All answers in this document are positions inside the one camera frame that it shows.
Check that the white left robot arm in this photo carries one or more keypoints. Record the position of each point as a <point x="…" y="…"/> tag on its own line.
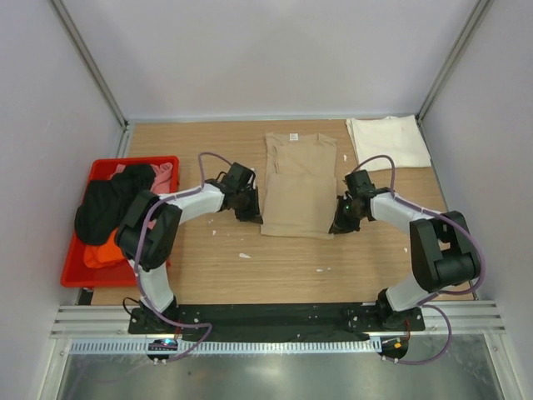
<point x="147" y="233"/>

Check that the red plastic bin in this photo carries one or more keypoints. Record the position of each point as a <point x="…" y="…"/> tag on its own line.
<point x="75" y="273"/>

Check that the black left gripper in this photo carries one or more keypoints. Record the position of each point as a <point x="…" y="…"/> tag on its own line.
<point x="252" y="215"/>

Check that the right aluminium frame post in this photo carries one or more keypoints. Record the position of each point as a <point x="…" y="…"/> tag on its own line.
<point x="458" y="49"/>

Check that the aluminium rail profile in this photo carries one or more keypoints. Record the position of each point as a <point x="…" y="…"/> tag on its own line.
<point x="466" y="317"/>

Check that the aluminium frame post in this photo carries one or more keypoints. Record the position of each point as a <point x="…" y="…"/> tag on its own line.
<point x="83" y="51"/>
<point x="458" y="49"/>

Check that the left aluminium frame post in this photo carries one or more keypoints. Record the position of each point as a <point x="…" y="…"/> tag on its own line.
<point x="83" y="51"/>

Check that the black t shirt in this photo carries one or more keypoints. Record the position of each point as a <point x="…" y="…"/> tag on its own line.
<point x="106" y="202"/>

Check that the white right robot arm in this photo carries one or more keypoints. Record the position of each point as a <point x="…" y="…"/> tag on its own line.
<point x="442" y="252"/>

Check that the beige t shirt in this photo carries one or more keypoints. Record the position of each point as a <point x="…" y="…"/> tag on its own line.
<point x="301" y="186"/>

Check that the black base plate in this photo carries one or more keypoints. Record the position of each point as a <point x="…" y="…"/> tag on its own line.
<point x="292" y="323"/>

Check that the folded white t shirt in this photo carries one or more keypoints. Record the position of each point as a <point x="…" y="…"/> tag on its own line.
<point x="397" y="137"/>

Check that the orange t shirt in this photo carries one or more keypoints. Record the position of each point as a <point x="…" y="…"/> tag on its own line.
<point x="103" y="256"/>

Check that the slotted cable duct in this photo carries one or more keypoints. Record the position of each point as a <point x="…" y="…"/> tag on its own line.
<point x="152" y="346"/>

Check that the pink t shirt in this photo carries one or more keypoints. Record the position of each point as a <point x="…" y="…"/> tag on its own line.
<point x="164" y="175"/>

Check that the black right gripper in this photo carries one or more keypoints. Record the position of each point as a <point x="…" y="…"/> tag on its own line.
<point x="341" y="225"/>

